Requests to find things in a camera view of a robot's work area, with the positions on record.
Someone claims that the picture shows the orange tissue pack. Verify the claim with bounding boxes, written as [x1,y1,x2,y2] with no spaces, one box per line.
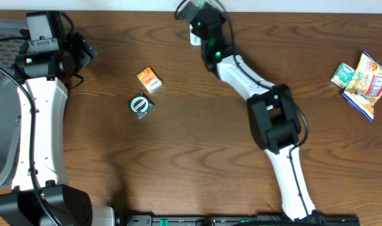
[137,67,162,94]

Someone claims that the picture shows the dark green round-label packet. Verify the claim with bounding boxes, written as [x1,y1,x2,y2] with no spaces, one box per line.
[127,92,155,120]

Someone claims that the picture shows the teal tissue pack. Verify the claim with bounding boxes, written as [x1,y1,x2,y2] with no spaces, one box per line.
[331,62,354,89]

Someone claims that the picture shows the yellow snack chip bag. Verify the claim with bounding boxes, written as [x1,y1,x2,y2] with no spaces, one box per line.
[341,51,382,122]

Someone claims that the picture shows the light green wipes packet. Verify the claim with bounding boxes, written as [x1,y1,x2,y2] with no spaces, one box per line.
[191,0,215,9]

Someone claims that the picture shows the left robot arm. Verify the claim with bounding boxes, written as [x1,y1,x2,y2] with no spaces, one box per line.
[0,32,117,225]

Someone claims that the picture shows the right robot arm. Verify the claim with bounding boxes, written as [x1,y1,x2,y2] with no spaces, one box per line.
[189,3,315,221]

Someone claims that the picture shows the grey plastic mesh basket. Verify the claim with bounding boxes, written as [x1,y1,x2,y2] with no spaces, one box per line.
[0,19,28,187]

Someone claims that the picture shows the right black cable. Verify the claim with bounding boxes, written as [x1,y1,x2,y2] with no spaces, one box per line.
[173,0,309,220]

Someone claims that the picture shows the black cable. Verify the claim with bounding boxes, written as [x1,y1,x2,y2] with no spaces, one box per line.
[0,11,85,226]
[173,0,309,220]

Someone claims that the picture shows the left black cable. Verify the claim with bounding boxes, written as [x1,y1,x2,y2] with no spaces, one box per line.
[0,11,85,226]

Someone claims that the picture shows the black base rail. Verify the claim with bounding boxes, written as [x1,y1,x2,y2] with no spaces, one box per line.
[123,214,361,226]

